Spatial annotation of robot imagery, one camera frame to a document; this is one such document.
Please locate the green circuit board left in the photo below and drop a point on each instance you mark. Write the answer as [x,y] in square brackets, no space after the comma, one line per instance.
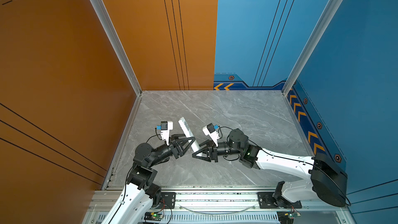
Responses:
[151,217]

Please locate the aluminium rail frame front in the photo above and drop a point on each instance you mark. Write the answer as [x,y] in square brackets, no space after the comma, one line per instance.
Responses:
[221,205]

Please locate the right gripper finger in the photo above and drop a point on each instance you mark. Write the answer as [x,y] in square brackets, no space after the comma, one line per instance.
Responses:
[208,145]
[202,154]

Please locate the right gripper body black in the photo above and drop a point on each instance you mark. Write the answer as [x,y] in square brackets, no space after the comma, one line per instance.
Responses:
[215,153]

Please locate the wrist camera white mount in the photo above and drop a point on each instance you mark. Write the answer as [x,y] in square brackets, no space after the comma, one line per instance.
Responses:
[212,131]
[163,131]

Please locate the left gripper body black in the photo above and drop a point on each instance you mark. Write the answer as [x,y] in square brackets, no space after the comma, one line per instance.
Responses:
[174,151]

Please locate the aluminium corner post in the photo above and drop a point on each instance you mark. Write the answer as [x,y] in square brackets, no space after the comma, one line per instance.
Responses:
[108,26]
[323,22]

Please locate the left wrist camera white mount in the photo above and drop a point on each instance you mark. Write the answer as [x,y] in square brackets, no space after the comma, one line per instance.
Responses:
[163,131]

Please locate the left aluminium corner post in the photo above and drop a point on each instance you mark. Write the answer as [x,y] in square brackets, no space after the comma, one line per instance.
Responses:
[108,26]

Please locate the right aluminium corner post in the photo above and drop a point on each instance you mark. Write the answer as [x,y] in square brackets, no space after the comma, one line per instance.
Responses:
[323,22]

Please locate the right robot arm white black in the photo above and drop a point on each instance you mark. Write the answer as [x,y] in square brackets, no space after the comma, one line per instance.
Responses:
[319,177]

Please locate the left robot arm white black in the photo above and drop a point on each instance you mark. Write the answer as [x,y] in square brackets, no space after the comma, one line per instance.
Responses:
[140,193]

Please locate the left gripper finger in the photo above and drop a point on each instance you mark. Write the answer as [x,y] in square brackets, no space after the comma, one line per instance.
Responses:
[179,136]
[186,144]

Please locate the white remote control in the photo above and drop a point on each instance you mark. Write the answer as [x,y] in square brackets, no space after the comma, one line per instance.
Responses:
[188,133]

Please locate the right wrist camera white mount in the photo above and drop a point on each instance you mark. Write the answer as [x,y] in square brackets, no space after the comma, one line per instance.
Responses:
[212,131]

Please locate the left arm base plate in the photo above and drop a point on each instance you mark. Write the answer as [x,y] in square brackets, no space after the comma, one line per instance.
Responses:
[164,198]

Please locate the circuit board right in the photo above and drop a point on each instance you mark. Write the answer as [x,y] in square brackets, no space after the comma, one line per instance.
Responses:
[288,217]

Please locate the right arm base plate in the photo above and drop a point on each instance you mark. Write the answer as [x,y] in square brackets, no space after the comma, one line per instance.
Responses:
[267,200]

